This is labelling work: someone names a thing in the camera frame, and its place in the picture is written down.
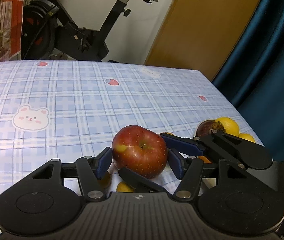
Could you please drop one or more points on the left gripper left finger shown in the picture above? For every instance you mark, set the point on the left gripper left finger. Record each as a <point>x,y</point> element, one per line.
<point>89,171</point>

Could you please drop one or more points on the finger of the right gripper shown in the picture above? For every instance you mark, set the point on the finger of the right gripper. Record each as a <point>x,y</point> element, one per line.
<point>140,183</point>
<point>220,145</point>

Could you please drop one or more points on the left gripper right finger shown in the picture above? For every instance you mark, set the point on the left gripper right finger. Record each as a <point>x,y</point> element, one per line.
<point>189,172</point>

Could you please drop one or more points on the dark purple mangosteen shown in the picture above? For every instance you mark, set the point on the dark purple mangosteen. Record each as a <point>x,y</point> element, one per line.
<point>205,127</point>

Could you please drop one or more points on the orange mandarin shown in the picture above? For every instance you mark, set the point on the orange mandarin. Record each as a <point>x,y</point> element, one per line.
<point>206,161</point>

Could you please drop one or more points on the yellow lemon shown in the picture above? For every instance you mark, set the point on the yellow lemon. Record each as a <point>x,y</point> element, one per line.
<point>229,125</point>
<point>247,136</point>

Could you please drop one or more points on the red apple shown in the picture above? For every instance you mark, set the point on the red apple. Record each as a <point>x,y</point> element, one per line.
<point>140,150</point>

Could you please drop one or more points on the small brown longan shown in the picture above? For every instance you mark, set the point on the small brown longan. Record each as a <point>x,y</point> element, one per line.
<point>124,187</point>
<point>105,181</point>

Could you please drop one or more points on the beige plate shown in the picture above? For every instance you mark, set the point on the beige plate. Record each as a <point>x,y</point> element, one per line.
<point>209,182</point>

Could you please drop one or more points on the blue plaid tablecloth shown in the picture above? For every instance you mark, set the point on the blue plaid tablecloth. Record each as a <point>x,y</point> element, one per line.
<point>69,109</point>

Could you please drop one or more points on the blue curtain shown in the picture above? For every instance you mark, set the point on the blue curtain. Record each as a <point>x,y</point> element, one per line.
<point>252,78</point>

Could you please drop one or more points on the wooden board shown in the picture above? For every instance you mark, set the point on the wooden board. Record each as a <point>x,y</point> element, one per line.
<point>200,34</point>

